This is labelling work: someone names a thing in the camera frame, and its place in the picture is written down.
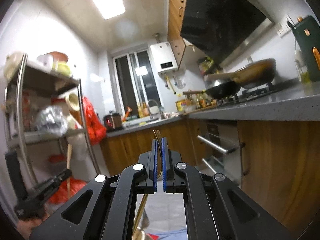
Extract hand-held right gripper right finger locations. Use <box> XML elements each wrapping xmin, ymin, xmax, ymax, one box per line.
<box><xmin>161</xmin><ymin>137</ymin><xmax>298</xmax><ymax>240</ymax></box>

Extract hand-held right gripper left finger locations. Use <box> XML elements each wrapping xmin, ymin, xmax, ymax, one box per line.
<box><xmin>29</xmin><ymin>137</ymin><xmax>160</xmax><ymax>240</ymax></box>

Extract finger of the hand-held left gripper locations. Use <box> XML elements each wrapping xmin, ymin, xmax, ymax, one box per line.
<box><xmin>37</xmin><ymin>169</ymin><xmax>73</xmax><ymax>198</ymax></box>

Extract wooden chopstick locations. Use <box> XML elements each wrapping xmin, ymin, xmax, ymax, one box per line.
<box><xmin>65</xmin><ymin>144</ymin><xmax>73</xmax><ymax>200</ymax></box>

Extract gold fork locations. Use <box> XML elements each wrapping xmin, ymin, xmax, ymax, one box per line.
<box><xmin>134</xmin><ymin>129</ymin><xmax>162</xmax><ymax>240</ymax></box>

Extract large red plastic bag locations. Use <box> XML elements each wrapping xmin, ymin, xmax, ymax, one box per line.
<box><xmin>49</xmin><ymin>177</ymin><xmax>86</xmax><ymax>205</ymax></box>

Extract small red box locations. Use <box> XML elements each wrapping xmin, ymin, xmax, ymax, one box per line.
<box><xmin>49</xmin><ymin>155</ymin><xmax>67</xmax><ymax>164</ymax></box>

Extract light blue cloth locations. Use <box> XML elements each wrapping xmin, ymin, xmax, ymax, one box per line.
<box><xmin>147</xmin><ymin>193</ymin><xmax>187</xmax><ymax>240</ymax></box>

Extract clear crumpled plastic bag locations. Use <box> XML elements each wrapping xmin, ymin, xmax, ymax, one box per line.
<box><xmin>35</xmin><ymin>105</ymin><xmax>69</xmax><ymax>135</ymax></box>

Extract dark red rice cooker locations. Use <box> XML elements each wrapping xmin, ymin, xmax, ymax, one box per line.
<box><xmin>103</xmin><ymin>112</ymin><xmax>123</xmax><ymax>132</ymax></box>

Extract hanging red plastic bag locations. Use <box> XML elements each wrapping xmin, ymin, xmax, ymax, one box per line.
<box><xmin>82</xmin><ymin>96</ymin><xmax>107</xmax><ymax>145</ymax></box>

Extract metal sink faucet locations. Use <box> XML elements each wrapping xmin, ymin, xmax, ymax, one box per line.
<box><xmin>147</xmin><ymin>99</ymin><xmax>162</xmax><ymax>118</ymax></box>

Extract metal shelf rack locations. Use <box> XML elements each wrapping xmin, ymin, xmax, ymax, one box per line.
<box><xmin>4</xmin><ymin>52</ymin><xmax>100</xmax><ymax>190</ymax></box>

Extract beige cylindrical container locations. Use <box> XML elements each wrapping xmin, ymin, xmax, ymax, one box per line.
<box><xmin>65</xmin><ymin>92</ymin><xmax>83</xmax><ymax>126</ymax></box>

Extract row of condiment bottles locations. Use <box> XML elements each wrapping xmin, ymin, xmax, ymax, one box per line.
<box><xmin>186</xmin><ymin>94</ymin><xmax>218</xmax><ymax>108</ymax></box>

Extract kitchen window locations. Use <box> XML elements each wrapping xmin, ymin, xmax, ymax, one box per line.
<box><xmin>107</xmin><ymin>49</ymin><xmax>163</xmax><ymax>119</ymax></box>

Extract black wok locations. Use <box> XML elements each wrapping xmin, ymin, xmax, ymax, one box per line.
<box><xmin>182</xmin><ymin>80</ymin><xmax>242</xmax><ymax>99</ymax></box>

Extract wooden lower cabinets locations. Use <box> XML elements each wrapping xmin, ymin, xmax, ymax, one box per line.
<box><xmin>100</xmin><ymin>119</ymin><xmax>320</xmax><ymax>230</ymax></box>

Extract wooden cabinets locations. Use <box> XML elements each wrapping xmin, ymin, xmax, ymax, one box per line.
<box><xmin>100</xmin><ymin>119</ymin><xmax>320</xmax><ymax>230</ymax></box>
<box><xmin>167</xmin><ymin>0</ymin><xmax>198</xmax><ymax>64</ymax></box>

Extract yellow-green container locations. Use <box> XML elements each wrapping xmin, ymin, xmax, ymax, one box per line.
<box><xmin>52</xmin><ymin>61</ymin><xmax>72</xmax><ymax>77</ymax></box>

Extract white water heater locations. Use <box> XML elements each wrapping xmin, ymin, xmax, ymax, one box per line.
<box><xmin>150</xmin><ymin>42</ymin><xmax>179</xmax><ymax>75</ymax></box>

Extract gas stove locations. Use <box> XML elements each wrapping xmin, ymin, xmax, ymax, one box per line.
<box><xmin>216</xmin><ymin>84</ymin><xmax>280</xmax><ymax>104</ymax></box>

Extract white box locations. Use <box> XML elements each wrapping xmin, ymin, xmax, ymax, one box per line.
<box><xmin>37</xmin><ymin>54</ymin><xmax>54</xmax><ymax>67</ymax></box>

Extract orange bowl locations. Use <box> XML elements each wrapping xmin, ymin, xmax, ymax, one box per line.
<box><xmin>47</xmin><ymin>51</ymin><xmax>68</xmax><ymax>63</ymax></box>

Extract brown wok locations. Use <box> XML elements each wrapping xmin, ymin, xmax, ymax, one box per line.
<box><xmin>204</xmin><ymin>58</ymin><xmax>277</xmax><ymax>89</ymax></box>

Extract wooden upper cabinets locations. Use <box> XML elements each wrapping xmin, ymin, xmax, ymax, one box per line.
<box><xmin>167</xmin><ymin>0</ymin><xmax>198</xmax><ymax>64</ymax></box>

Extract black range hood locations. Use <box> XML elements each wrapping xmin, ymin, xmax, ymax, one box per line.
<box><xmin>180</xmin><ymin>0</ymin><xmax>273</xmax><ymax>67</ymax></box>

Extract small clear jar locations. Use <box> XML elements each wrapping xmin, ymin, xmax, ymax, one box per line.
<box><xmin>299</xmin><ymin>65</ymin><xmax>310</xmax><ymax>83</ymax></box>

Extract ceiling light panel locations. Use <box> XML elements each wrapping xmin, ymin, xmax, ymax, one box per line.
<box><xmin>89</xmin><ymin>0</ymin><xmax>125</xmax><ymax>20</ymax></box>

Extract green knife block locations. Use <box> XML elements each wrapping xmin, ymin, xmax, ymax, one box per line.
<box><xmin>287</xmin><ymin>16</ymin><xmax>320</xmax><ymax>82</ymax></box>

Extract built-in oven with bar handles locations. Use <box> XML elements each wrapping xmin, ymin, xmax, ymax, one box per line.
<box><xmin>196</xmin><ymin>120</ymin><xmax>247</xmax><ymax>188</ymax></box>

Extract yellow gas hose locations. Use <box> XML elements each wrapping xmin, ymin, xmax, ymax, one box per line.
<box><xmin>165</xmin><ymin>76</ymin><xmax>176</xmax><ymax>96</ymax></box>

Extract white wall socket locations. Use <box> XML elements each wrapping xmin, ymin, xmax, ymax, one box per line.
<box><xmin>277</xmin><ymin>21</ymin><xmax>293</xmax><ymax>37</ymax></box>

